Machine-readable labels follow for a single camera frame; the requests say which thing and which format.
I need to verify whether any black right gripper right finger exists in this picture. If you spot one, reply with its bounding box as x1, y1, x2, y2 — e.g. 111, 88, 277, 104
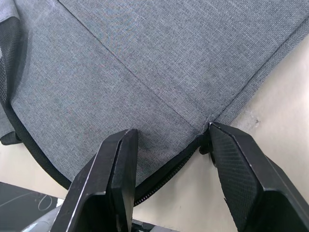
209, 121, 309, 232

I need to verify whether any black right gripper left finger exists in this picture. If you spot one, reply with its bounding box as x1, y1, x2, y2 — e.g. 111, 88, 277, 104
55, 128, 139, 232

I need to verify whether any grey laptop bag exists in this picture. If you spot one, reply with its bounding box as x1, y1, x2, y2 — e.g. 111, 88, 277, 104
0, 0, 309, 206

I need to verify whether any dark scribbled panel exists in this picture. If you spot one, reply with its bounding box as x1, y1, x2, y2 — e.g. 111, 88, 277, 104
0, 181, 67, 232

